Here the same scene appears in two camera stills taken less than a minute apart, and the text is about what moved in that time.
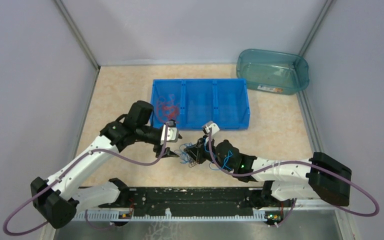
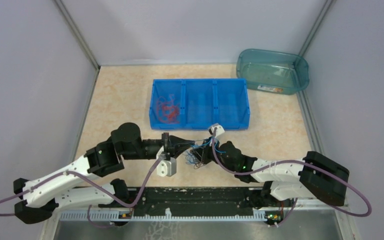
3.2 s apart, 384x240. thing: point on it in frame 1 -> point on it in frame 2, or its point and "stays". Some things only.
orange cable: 165,113 stays
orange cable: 167,109 stays
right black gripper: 198,152 stays
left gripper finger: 167,153 -> 174,141
